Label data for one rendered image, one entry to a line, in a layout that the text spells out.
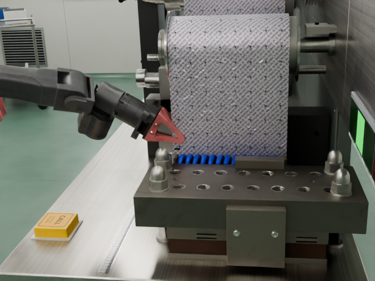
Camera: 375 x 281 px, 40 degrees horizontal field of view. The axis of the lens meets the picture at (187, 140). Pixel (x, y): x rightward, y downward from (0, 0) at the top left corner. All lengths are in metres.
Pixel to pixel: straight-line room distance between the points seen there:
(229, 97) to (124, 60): 5.90
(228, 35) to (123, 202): 0.45
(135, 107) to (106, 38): 5.88
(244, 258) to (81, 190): 0.51
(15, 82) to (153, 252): 0.41
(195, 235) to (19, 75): 0.45
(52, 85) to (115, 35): 5.87
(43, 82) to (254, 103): 0.41
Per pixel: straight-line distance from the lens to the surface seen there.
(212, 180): 0.96
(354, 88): 0.84
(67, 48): 7.12
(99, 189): 1.28
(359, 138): 0.75
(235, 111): 1.04
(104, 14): 6.89
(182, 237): 0.95
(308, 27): 1.04
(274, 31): 1.01
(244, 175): 0.98
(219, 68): 1.02
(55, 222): 1.09
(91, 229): 1.10
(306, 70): 1.20
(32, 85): 1.02
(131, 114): 1.04
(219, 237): 0.94
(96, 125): 1.09
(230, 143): 1.06
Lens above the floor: 1.42
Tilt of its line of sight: 19 degrees down
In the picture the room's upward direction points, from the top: 2 degrees counter-clockwise
